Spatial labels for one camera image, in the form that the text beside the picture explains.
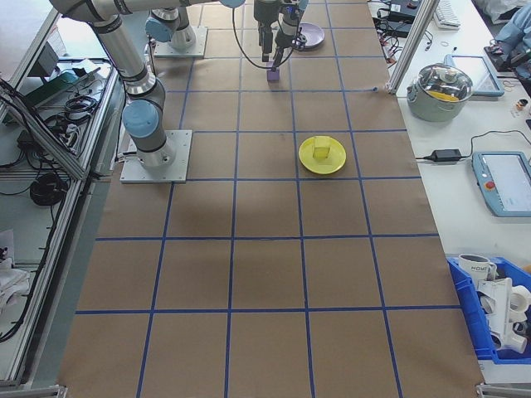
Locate white pipe elbow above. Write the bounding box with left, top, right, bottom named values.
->
left=508, top=285, right=531, bottom=320

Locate aluminium profile post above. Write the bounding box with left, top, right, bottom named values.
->
left=387, top=0, right=439, bottom=96

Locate white pipe assembly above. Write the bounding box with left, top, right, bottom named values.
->
left=475, top=276, right=515, bottom=345

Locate blue plastic bin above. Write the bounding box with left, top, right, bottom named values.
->
left=446, top=255, right=531, bottom=365

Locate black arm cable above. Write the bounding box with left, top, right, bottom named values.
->
left=231, top=6, right=291, bottom=70

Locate grey metal box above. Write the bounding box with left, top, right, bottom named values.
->
left=28, top=41, right=70, bottom=78

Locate white mug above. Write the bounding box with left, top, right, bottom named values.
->
left=457, top=253, right=498, bottom=283

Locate black adapter cable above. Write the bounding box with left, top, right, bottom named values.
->
left=416, top=130, right=531, bottom=163

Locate green flat panel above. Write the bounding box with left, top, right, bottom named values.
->
left=31, top=68, right=103, bottom=109

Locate black cable coil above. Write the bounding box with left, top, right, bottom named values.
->
left=28, top=172, right=70, bottom=206

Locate purple plate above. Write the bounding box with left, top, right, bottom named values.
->
left=296, top=22, right=327, bottom=50

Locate white side table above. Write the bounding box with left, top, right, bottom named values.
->
left=367, top=0, right=531, bottom=386

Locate black power brick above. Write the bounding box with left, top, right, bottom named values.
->
left=387, top=20, right=416, bottom=36

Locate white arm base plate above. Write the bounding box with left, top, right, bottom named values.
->
left=153, top=27, right=208, bottom=58
left=119, top=129, right=194, bottom=184

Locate glass pot lid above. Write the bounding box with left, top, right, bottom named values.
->
left=417, top=62, right=474, bottom=103

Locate yellow foam block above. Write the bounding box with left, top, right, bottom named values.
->
left=312, top=135, right=331, bottom=162

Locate steel cooking pot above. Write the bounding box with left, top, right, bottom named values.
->
left=406, top=62, right=474, bottom=123

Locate white power strip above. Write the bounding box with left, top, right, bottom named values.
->
left=60, top=122, right=84, bottom=146

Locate white pipe fitting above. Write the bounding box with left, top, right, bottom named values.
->
left=491, top=321, right=528, bottom=353

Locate yellow plate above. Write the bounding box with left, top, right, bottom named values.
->
left=298, top=135, right=348, bottom=177

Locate person in blue clothing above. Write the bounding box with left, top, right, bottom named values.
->
left=493, top=6, right=531, bottom=78

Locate black power adapter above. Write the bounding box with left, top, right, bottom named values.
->
left=431, top=148, right=464, bottom=162

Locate white keyboard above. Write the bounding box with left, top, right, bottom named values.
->
left=433, top=0, right=461, bottom=30

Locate white cloth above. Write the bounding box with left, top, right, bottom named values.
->
left=0, top=230, right=32, bottom=323

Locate aluminium profile bar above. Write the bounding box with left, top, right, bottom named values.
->
left=475, top=381, right=531, bottom=398
left=0, top=383, right=67, bottom=398

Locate metal bar frame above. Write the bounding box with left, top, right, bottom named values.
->
left=0, top=0, right=144, bottom=386

